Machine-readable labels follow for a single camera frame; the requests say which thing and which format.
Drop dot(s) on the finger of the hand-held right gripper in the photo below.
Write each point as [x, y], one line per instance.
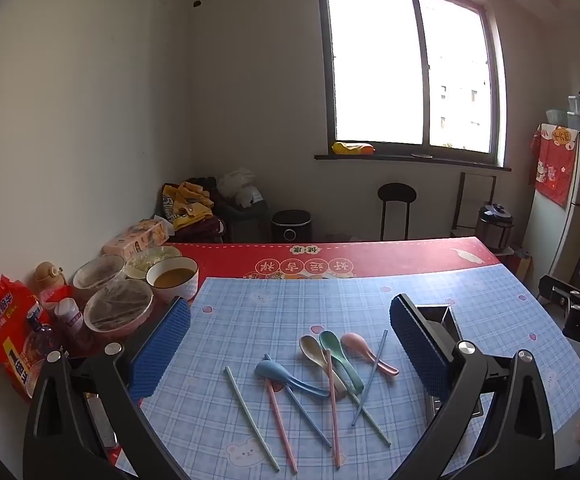
[560, 294]

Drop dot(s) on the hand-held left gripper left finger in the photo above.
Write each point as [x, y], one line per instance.
[162, 345]

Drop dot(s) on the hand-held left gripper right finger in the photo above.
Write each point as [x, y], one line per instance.
[420, 345]

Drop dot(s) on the metal utensil tray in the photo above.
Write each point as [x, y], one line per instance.
[440, 315]

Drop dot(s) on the blue chopstick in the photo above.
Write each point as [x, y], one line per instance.
[315, 425]
[370, 380]

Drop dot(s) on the pink spoon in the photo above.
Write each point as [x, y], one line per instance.
[355, 342]

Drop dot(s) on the green spoon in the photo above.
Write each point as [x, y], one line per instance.
[330, 342]

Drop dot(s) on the pink chopstick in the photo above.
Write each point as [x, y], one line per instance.
[334, 410]
[280, 425]

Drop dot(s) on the beige spoon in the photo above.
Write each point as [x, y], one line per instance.
[310, 347]

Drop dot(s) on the blue spoon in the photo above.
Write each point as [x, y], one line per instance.
[270, 370]

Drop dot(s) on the cardboard box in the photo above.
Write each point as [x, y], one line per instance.
[522, 262]

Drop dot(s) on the pink wrapped bowl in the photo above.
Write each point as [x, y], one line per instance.
[117, 305]

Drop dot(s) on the white bowl with soup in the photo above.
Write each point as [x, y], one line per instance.
[172, 277]

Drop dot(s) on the bowl of chopped cabbage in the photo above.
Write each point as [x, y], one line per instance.
[147, 257]

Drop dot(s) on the silver pressure cooker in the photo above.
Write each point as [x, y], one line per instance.
[494, 227]

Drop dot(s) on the white seasoning bottle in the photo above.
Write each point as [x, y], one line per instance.
[69, 316]

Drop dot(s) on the clear wrapped glass bowl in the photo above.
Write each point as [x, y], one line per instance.
[97, 272]

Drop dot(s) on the red printed tablecloth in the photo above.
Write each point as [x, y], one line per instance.
[370, 255]

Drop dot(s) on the blue plaid table mat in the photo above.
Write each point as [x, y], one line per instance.
[270, 320]

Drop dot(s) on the tissue pack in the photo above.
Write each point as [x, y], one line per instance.
[137, 237]

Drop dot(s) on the red printed cloth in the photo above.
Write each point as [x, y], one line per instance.
[555, 165]

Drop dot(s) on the dark red cloth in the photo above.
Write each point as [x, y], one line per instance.
[197, 230]

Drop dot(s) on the small beige bottle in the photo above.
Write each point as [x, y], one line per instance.
[48, 277]

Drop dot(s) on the yellow clothing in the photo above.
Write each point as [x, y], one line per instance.
[189, 205]

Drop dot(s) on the grey chair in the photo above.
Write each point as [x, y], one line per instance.
[242, 222]

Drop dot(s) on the black round stool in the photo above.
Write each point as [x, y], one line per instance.
[396, 192]

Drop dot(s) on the red noodle packet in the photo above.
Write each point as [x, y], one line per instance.
[4, 330]

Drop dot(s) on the clear plastic containers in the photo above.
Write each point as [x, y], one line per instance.
[572, 112]

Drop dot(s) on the white plastic bag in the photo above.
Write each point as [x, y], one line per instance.
[235, 180]

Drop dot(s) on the yellow packet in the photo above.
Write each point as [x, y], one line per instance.
[352, 148]

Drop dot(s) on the dark framed window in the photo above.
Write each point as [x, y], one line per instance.
[370, 60]

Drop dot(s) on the dark folding frame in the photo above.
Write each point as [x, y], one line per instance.
[462, 205]

